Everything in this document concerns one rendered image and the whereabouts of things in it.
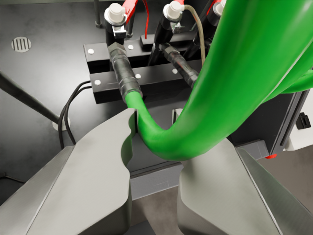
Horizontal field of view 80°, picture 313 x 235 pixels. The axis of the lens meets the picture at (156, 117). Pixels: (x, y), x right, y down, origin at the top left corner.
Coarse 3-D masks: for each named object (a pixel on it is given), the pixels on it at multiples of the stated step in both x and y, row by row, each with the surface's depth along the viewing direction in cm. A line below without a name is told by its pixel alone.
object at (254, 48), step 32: (256, 0) 2; (288, 0) 2; (224, 32) 3; (256, 32) 2; (288, 32) 2; (224, 64) 3; (256, 64) 3; (288, 64) 3; (128, 96) 16; (192, 96) 4; (224, 96) 3; (256, 96) 3; (160, 128) 11; (192, 128) 5; (224, 128) 4
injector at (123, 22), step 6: (108, 12) 24; (108, 18) 24; (126, 18) 24; (108, 24) 24; (114, 24) 24; (120, 24) 24; (108, 30) 25; (108, 36) 27; (114, 36) 26; (108, 42) 28; (120, 42) 28
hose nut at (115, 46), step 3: (114, 42) 22; (111, 45) 22; (114, 45) 22; (117, 45) 22; (120, 45) 22; (108, 48) 22; (111, 48) 22; (114, 48) 21; (117, 48) 21; (120, 48) 21; (123, 48) 22; (111, 51) 21
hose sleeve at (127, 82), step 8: (112, 56) 21; (120, 56) 20; (112, 64) 21; (120, 64) 19; (128, 64) 19; (120, 72) 18; (128, 72) 18; (120, 80) 17; (128, 80) 17; (136, 80) 18; (120, 88) 17; (128, 88) 16; (136, 88) 16
